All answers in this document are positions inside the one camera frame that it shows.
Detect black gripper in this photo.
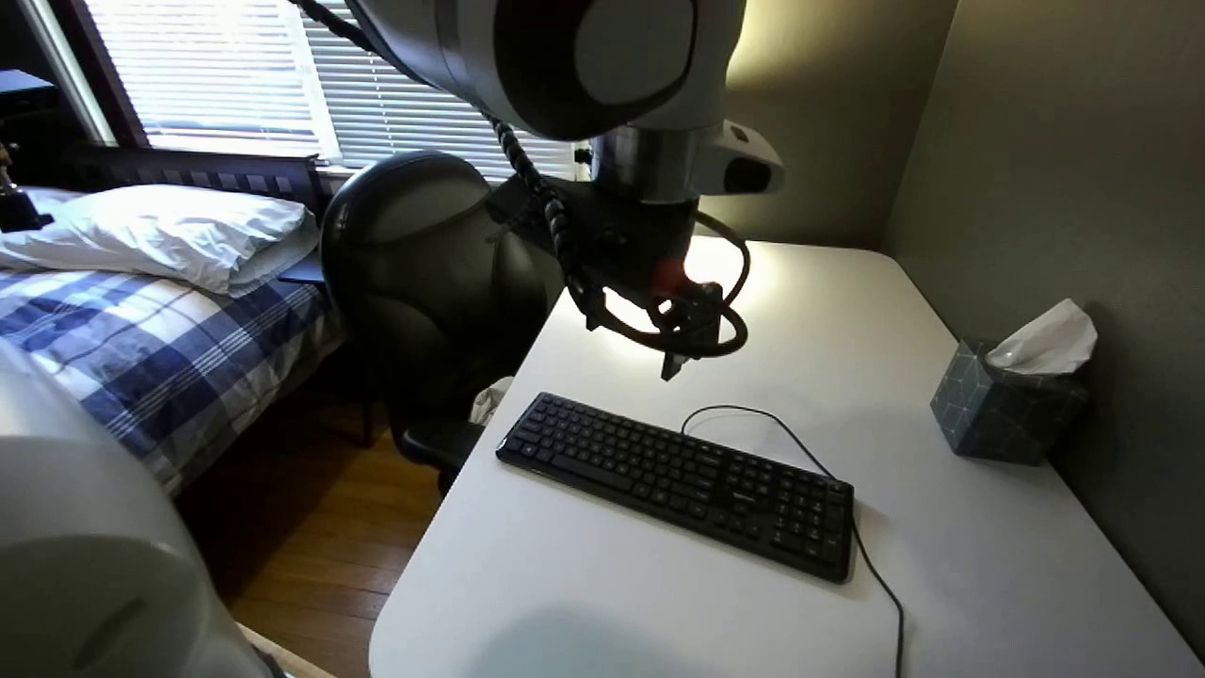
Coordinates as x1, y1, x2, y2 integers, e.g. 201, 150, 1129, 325
569, 184, 736, 383

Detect black computer keyboard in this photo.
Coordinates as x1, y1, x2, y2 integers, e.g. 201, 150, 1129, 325
495, 388, 863, 586

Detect white rounded robot base housing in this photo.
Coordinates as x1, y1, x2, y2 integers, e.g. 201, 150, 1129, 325
0, 334, 284, 678

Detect black office chair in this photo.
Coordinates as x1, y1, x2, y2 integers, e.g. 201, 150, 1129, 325
318, 147, 574, 496

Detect teal patterned tissue box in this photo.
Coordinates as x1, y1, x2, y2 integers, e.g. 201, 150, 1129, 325
925, 340, 1092, 469

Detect white tissue sheet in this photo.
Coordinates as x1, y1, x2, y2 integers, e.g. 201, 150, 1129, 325
982, 294, 1105, 382

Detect dark wooden headboard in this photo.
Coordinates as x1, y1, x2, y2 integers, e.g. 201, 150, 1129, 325
56, 142, 331, 213

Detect white window blinds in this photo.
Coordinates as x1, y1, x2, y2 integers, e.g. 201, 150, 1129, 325
78, 0, 594, 176

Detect white pillow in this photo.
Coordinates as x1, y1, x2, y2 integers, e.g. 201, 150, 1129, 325
0, 179, 326, 300

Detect blue plaid bed blanket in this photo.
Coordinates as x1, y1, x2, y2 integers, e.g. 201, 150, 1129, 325
0, 263, 349, 500

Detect thin black keyboard cable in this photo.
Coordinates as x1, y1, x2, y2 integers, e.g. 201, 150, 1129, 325
678, 398, 912, 678

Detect dark window frame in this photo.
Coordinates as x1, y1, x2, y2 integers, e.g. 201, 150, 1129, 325
14, 0, 160, 156

